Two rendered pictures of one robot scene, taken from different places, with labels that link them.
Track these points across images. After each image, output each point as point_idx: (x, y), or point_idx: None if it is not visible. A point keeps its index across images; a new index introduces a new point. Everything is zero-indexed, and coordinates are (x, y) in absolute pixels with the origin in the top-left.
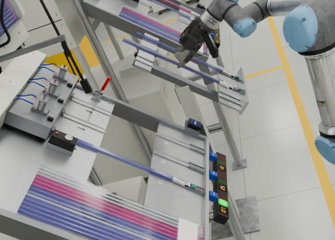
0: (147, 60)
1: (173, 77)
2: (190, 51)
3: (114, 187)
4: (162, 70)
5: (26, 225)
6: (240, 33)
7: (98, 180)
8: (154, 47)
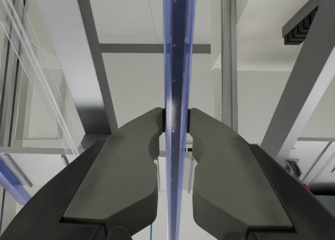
0: (158, 171)
1: (89, 41)
2: (147, 217)
3: (259, 8)
4: (90, 88)
5: None
6: None
7: (232, 28)
8: (30, 158)
